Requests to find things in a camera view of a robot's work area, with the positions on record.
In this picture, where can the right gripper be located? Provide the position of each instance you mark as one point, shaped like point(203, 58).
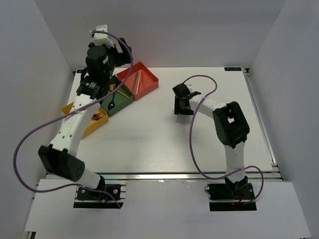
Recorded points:
point(178, 110)

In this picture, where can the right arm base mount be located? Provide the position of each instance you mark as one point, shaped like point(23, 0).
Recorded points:
point(222, 199)

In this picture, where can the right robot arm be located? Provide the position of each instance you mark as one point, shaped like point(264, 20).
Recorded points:
point(230, 125)

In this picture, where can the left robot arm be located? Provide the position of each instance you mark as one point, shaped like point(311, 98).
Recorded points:
point(59, 157)

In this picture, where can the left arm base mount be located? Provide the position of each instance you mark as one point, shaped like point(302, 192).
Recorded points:
point(113, 199)

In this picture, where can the green chopstick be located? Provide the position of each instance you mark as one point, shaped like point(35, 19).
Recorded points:
point(135, 79)

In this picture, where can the gold fork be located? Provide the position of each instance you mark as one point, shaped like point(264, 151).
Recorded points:
point(101, 116)

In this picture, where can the black spoon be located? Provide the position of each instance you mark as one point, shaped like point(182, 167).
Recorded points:
point(111, 104)

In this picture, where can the aluminium table frame rail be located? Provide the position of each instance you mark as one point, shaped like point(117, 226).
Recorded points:
point(253, 96)

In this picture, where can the white chopstick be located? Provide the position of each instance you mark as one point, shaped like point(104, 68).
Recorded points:
point(139, 81)

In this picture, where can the right blue table label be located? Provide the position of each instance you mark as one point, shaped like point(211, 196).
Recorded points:
point(232, 69)

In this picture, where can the orange gold spoon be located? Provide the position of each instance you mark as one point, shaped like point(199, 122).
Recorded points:
point(112, 87)

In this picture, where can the red square container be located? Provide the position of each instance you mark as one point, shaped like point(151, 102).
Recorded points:
point(153, 81)

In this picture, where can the green square container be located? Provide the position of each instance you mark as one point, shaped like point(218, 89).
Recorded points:
point(120, 101)

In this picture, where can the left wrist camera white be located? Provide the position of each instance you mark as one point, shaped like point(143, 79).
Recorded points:
point(100, 38)

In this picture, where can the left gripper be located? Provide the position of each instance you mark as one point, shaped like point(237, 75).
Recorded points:
point(122, 58)

